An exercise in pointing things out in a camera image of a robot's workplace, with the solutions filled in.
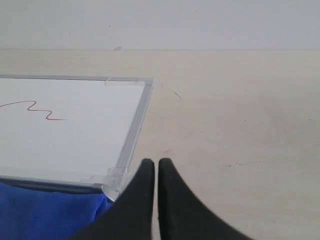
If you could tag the white whiteboard with aluminium frame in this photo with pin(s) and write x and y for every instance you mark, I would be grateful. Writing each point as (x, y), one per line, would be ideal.
(72, 134)

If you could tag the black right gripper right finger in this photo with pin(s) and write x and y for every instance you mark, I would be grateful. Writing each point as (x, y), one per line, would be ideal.
(182, 216)

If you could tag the blue cloth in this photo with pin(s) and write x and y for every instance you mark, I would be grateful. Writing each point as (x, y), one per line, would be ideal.
(27, 214)

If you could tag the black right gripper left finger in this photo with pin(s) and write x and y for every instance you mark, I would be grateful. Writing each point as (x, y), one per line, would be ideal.
(130, 216)

